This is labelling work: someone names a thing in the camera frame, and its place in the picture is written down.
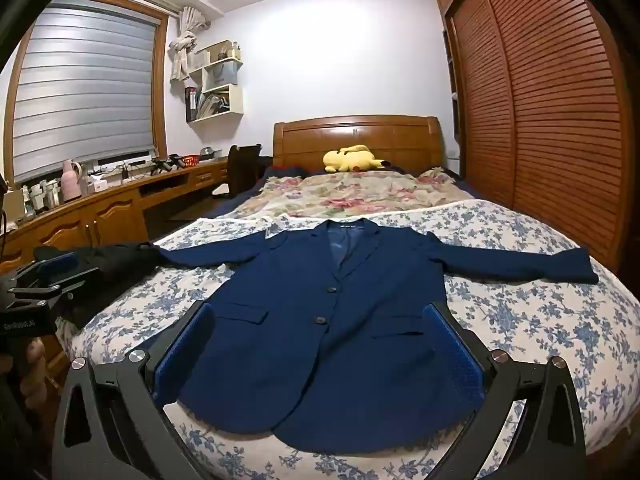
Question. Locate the yellow plush toy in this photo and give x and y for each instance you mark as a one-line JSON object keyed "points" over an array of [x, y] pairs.
{"points": [[352, 159]]}

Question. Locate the row of white bottles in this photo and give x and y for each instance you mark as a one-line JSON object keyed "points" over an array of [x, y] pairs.
{"points": [[42, 197]]}

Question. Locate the wooden window frame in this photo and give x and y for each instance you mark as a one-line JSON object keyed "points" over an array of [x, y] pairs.
{"points": [[161, 85]]}

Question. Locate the red basket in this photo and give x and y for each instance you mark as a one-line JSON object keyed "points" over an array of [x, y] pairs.
{"points": [[190, 161]]}

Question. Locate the black binder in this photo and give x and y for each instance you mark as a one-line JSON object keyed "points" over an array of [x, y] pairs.
{"points": [[191, 104]]}

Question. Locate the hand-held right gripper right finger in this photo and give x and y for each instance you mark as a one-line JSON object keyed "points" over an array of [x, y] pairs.
{"points": [[452, 355]]}

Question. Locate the pink floral quilt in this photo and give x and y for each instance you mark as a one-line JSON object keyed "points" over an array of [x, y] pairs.
{"points": [[350, 195]]}

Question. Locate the pink kettle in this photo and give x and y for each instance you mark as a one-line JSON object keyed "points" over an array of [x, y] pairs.
{"points": [[70, 185]]}

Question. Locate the grey window blind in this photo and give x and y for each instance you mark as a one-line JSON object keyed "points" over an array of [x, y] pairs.
{"points": [[85, 90]]}

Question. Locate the person's left hand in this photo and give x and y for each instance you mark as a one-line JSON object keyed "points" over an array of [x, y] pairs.
{"points": [[35, 362]]}

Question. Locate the wooden bed headboard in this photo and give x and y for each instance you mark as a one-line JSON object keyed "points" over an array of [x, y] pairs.
{"points": [[400, 140]]}

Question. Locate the black clamp tool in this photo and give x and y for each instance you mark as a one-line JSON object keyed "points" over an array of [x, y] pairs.
{"points": [[167, 164]]}

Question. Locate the blue floral bed sheet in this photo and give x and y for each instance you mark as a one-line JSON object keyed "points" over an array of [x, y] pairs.
{"points": [[525, 320]]}

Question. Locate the tied white curtain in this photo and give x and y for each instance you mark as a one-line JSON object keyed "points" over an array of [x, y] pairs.
{"points": [[182, 50]]}

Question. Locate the dark blue bed sheet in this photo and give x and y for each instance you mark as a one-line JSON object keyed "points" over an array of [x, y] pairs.
{"points": [[280, 171]]}

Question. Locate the wooden desk with cabinets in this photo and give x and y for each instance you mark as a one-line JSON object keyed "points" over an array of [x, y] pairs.
{"points": [[115, 215]]}

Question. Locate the black garment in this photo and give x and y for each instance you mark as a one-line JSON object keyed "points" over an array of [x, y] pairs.
{"points": [[120, 260]]}

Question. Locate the navy blue suit jacket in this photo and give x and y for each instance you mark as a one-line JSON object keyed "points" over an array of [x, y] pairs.
{"points": [[325, 360]]}

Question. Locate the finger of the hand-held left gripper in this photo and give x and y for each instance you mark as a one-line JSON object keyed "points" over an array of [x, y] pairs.
{"points": [[45, 296], [55, 265]]}

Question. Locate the dark desk chair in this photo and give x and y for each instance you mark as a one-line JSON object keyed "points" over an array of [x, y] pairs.
{"points": [[242, 170]]}

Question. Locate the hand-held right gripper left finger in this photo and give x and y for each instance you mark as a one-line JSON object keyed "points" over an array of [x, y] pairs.
{"points": [[182, 355]]}

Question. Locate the wooden louvered wardrobe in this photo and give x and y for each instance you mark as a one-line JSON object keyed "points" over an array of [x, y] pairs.
{"points": [[550, 110]]}

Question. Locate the white wall shelf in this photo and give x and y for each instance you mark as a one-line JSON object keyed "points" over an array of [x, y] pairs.
{"points": [[235, 100]]}

